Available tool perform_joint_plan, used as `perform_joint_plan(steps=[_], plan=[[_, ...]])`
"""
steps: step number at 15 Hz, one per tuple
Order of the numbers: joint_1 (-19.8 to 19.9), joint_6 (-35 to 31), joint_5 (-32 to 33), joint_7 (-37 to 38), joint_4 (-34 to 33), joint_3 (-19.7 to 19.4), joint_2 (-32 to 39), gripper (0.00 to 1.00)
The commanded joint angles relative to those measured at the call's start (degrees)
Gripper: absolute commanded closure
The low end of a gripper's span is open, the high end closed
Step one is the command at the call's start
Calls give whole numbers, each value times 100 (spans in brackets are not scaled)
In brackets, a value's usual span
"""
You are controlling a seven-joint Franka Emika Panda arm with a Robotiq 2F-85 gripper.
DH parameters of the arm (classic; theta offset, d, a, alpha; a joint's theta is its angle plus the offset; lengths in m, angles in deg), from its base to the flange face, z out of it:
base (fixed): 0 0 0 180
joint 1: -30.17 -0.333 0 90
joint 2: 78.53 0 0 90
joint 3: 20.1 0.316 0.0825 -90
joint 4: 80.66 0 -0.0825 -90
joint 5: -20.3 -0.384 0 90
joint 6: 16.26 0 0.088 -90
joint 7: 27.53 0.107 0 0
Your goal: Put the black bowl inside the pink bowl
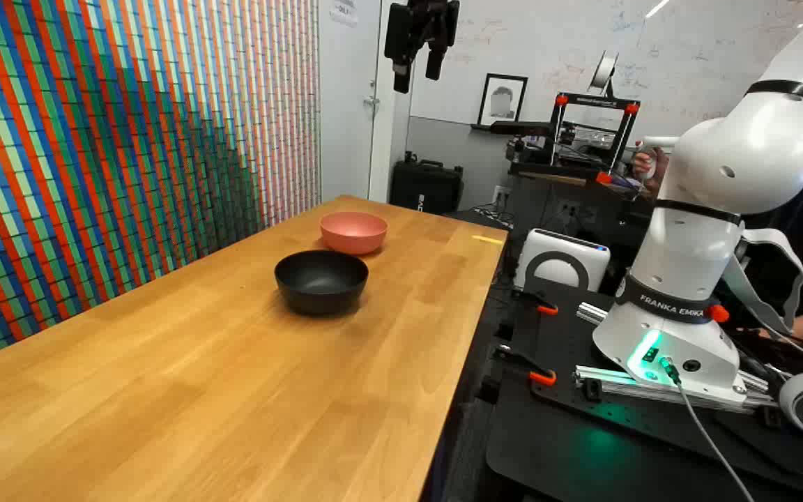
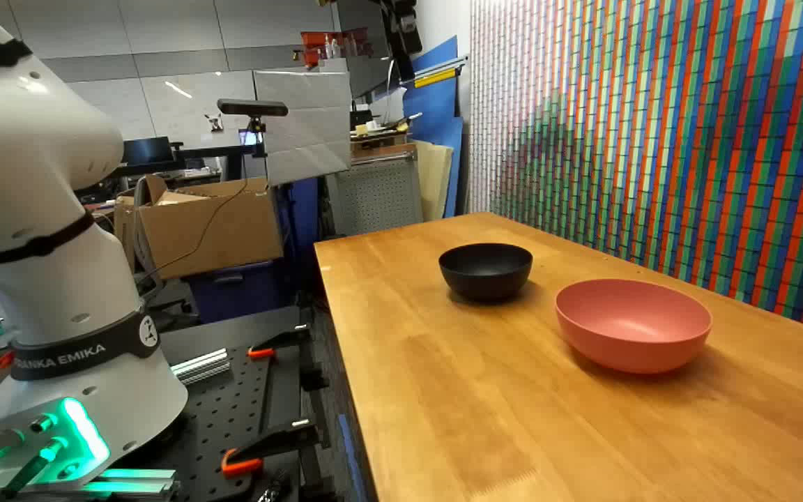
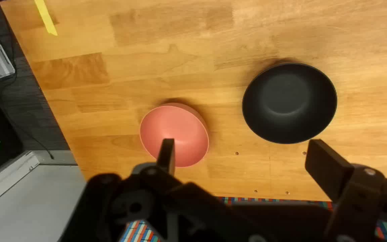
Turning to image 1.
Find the black orange 3D printer frame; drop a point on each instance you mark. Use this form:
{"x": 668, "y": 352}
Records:
{"x": 598, "y": 129}

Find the white rounded device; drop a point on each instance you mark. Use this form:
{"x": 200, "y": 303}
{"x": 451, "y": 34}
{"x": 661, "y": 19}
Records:
{"x": 562, "y": 262}

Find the colourful striped wall panel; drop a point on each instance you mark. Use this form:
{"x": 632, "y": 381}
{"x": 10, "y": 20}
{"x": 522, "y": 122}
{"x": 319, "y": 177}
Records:
{"x": 103, "y": 150}

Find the framed portrait picture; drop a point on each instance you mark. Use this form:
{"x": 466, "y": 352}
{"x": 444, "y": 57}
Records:
{"x": 504, "y": 98}

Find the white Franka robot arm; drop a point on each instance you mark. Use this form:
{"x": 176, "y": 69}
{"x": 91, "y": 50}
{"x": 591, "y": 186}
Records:
{"x": 699, "y": 253}

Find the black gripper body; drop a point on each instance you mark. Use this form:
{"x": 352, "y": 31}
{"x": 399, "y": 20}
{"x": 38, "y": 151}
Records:
{"x": 421, "y": 25}

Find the black bowl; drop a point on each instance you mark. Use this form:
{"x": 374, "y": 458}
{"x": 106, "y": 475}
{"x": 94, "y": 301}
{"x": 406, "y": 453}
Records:
{"x": 322, "y": 291}

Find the black box case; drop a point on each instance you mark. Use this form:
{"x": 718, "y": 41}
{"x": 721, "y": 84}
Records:
{"x": 425, "y": 186}

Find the pink bowl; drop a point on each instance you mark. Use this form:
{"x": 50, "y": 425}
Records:
{"x": 352, "y": 229}

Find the orange black clamp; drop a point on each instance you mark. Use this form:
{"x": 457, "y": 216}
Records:
{"x": 534, "y": 375}
{"x": 541, "y": 310}

